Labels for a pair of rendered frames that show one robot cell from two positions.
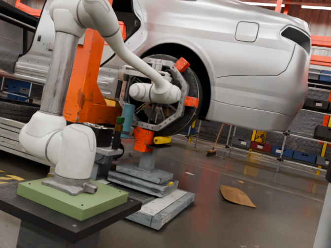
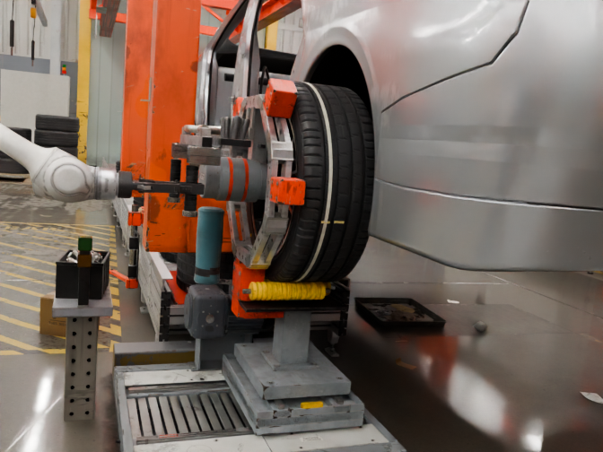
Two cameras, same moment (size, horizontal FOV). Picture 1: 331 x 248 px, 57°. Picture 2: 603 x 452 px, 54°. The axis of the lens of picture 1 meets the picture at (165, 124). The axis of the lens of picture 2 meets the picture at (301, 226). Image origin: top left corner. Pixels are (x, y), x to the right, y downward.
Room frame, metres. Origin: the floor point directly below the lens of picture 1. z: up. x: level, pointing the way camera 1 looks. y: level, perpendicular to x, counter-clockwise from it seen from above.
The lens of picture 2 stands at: (1.23, -1.44, 0.98)
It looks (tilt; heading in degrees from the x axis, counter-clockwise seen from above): 8 degrees down; 49
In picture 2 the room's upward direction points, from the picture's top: 5 degrees clockwise
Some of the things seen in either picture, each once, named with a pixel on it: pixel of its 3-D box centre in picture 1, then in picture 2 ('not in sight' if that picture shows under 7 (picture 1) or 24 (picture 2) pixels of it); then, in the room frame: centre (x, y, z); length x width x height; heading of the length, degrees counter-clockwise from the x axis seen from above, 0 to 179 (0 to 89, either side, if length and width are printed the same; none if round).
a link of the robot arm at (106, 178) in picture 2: not in sight; (106, 183); (1.88, 0.15, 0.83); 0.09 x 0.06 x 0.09; 70
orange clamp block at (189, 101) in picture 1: (191, 102); (286, 190); (2.27, -0.15, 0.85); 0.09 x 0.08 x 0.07; 70
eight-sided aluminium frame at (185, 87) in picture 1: (152, 94); (255, 180); (2.37, 0.14, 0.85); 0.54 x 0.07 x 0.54; 70
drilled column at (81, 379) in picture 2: not in sight; (81, 355); (1.95, 0.49, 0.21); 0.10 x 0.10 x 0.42; 70
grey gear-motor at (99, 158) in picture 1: (108, 157); (239, 325); (2.54, 0.41, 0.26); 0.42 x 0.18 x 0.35; 160
